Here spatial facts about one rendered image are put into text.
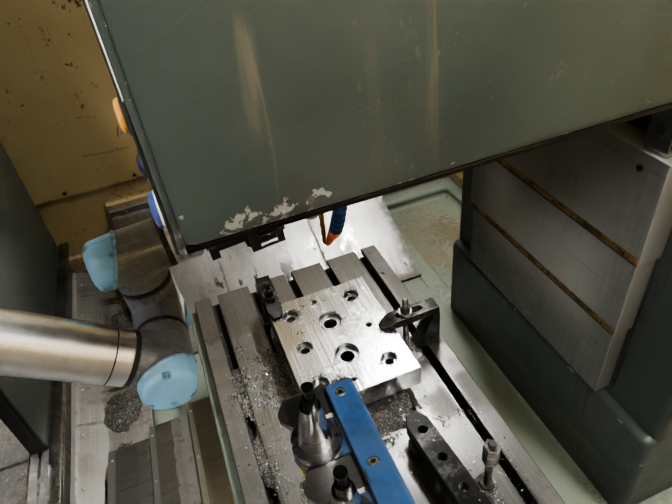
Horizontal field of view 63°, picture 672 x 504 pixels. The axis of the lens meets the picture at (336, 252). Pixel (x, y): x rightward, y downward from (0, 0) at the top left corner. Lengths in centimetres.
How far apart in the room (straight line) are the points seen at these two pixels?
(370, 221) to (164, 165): 150
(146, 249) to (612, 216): 70
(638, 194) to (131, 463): 118
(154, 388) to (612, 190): 72
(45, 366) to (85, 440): 87
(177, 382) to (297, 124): 42
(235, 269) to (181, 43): 144
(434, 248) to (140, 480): 119
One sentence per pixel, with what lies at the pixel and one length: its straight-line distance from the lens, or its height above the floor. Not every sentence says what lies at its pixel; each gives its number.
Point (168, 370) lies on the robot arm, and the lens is 72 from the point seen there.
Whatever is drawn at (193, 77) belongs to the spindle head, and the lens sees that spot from 38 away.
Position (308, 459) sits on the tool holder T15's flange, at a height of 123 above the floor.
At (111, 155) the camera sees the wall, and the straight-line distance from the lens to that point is 186.
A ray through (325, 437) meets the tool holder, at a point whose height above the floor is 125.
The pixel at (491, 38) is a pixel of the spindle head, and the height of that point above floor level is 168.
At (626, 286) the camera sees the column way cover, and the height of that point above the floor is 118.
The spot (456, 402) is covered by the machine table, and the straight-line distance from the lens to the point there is 114.
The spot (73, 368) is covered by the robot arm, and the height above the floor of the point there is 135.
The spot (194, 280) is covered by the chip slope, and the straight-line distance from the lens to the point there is 178.
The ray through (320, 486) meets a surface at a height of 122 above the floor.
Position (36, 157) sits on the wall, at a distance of 187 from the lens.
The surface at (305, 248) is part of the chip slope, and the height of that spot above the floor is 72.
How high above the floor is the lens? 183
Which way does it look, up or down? 39 degrees down
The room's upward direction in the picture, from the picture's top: 7 degrees counter-clockwise
